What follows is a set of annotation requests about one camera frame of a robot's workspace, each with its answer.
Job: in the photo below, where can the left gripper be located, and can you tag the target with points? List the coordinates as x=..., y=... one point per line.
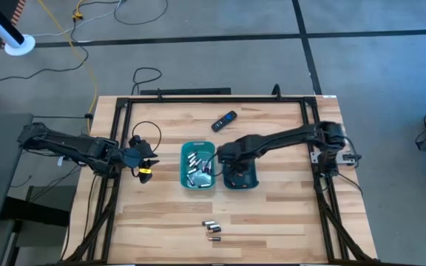
x=131, y=158

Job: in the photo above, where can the black remote control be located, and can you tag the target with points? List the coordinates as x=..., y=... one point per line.
x=223, y=121

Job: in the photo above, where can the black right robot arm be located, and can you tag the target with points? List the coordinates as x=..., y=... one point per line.
x=290, y=134

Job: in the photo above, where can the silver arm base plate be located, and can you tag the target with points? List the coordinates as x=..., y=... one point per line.
x=314, y=157

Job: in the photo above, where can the orange black striped board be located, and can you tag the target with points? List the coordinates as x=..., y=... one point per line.
x=19, y=7

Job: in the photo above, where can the black power strip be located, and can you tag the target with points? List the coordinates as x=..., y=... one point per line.
x=183, y=91

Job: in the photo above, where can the blue-grey plastic bin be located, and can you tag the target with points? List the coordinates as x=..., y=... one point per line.
x=253, y=177

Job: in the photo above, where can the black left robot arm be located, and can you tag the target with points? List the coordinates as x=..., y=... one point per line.
x=69, y=147

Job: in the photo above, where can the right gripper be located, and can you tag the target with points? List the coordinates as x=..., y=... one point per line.
x=235, y=151

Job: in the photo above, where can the grey side desk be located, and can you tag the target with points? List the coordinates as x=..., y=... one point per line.
x=2, y=184

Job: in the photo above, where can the white pole round base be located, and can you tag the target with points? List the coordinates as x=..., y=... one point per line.
x=20, y=46

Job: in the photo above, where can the teal green plastic bin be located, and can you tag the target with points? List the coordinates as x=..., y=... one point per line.
x=198, y=146

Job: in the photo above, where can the black aluminium table frame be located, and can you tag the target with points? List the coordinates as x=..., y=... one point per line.
x=216, y=99

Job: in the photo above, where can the Energizer AA battery silver black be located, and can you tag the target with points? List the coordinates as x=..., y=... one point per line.
x=199, y=162
x=213, y=226
x=205, y=185
x=193, y=163
x=204, y=166
x=192, y=154
x=192, y=159
x=208, y=167
x=192, y=170
x=191, y=180

